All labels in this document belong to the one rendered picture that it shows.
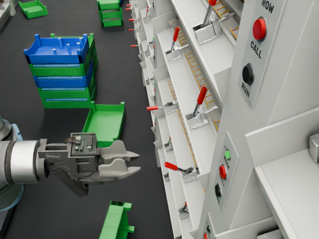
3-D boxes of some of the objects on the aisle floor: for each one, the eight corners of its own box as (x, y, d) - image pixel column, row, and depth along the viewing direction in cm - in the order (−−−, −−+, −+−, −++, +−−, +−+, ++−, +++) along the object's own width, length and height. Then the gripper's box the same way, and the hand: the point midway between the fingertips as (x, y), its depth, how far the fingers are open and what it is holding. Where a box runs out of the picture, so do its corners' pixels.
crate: (118, 148, 149) (117, 138, 143) (81, 147, 149) (78, 136, 144) (125, 112, 171) (124, 101, 165) (93, 111, 171) (91, 100, 166)
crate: (44, 108, 173) (40, 98, 168) (53, 89, 188) (50, 79, 183) (92, 108, 173) (90, 98, 168) (97, 88, 188) (95, 79, 183)
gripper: (32, 166, 52) (145, 162, 56) (42, 126, 60) (139, 126, 64) (39, 192, 58) (141, 187, 62) (47, 152, 65) (137, 151, 70)
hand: (133, 164), depth 64 cm, fingers open, 3 cm apart
